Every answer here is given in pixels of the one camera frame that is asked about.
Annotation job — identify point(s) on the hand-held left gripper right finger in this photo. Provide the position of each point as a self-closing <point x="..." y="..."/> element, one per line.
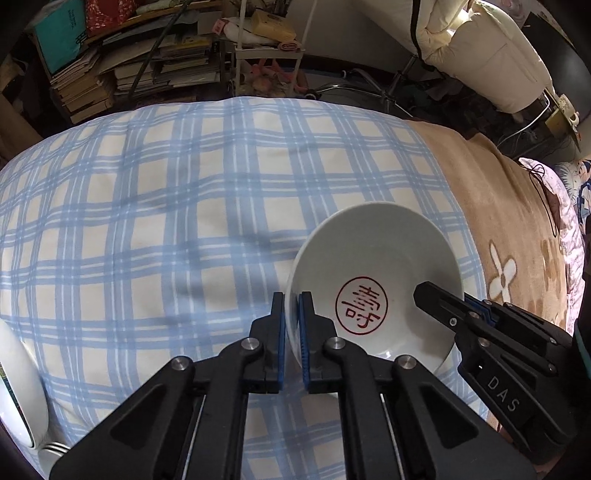
<point x="304" y="344"/>

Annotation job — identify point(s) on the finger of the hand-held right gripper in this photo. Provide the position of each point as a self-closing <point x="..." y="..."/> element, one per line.
<point x="526" y="323"/>
<point x="443" y="304"/>

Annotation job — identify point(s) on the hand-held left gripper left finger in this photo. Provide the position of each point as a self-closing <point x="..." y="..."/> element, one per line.
<point x="278" y="344"/>

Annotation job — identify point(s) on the white bowl with red seal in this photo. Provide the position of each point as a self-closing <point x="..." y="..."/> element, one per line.
<point x="378" y="254"/>

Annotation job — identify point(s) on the plain white bowl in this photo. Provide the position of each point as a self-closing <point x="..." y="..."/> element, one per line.
<point x="23" y="383"/>

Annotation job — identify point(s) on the pink patterned cloth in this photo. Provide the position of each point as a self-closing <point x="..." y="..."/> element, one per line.
<point x="569" y="221"/>

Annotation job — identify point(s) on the brown flower print blanket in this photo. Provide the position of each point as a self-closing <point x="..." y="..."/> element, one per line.
<point x="485" y="194"/>

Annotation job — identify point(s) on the blue plaid blanket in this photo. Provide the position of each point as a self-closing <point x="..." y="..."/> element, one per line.
<point x="161" y="207"/>

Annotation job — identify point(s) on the white down jacket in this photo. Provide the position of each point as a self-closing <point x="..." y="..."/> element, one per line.
<point x="485" y="46"/>

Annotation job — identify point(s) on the pink plush toy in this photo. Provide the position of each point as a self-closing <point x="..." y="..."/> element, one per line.
<point x="268" y="78"/>

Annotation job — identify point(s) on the white rolling cart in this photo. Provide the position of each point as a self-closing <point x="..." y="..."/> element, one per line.
<point x="240" y="60"/>

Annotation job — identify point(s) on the wide stack of books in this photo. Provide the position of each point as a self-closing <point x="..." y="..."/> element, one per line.
<point x="180" y="64"/>

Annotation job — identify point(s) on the black pole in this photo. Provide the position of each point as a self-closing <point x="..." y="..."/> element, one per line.
<point x="157" y="50"/>

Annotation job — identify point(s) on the yellow package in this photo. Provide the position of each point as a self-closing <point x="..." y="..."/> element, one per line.
<point x="272" y="25"/>

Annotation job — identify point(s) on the tall stack of books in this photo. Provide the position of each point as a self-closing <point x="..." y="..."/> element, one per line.
<point x="83" y="90"/>

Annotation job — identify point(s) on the red patterned bag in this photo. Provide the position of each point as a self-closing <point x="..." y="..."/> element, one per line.
<point x="108" y="16"/>

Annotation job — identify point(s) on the metal chair frame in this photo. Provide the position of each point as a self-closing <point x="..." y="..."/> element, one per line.
<point x="369" y="90"/>

